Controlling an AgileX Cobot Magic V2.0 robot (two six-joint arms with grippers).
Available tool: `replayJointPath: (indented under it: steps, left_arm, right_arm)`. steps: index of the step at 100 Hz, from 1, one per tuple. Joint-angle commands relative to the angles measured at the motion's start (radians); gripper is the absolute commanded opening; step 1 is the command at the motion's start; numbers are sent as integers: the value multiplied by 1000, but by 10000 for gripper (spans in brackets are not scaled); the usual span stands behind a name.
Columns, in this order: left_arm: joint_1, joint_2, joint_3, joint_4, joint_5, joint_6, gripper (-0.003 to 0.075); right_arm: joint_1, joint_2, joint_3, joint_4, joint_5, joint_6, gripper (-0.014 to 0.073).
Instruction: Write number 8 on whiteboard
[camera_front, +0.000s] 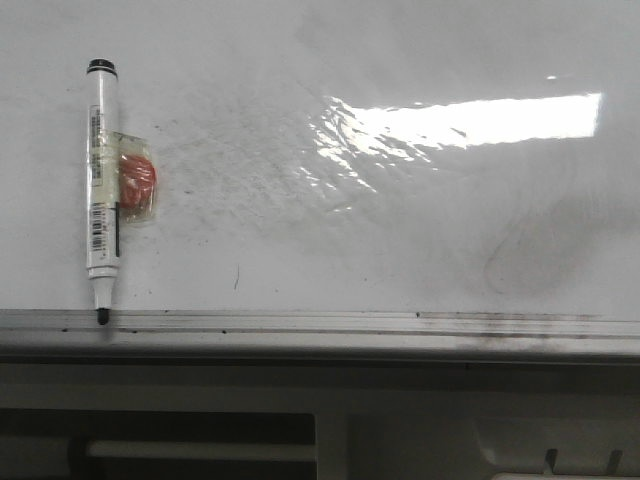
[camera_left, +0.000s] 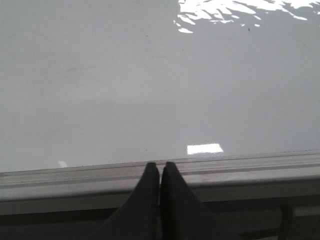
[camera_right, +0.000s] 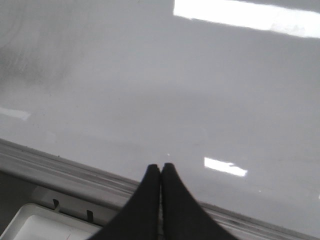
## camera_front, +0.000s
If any white whiteboard with aluminium frame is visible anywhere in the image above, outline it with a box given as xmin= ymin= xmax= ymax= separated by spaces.
xmin=1 ymin=1 xmax=639 ymax=361

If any white black-tip whiteboard marker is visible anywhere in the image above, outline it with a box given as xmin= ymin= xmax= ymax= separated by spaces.
xmin=84 ymin=58 xmax=159 ymax=327

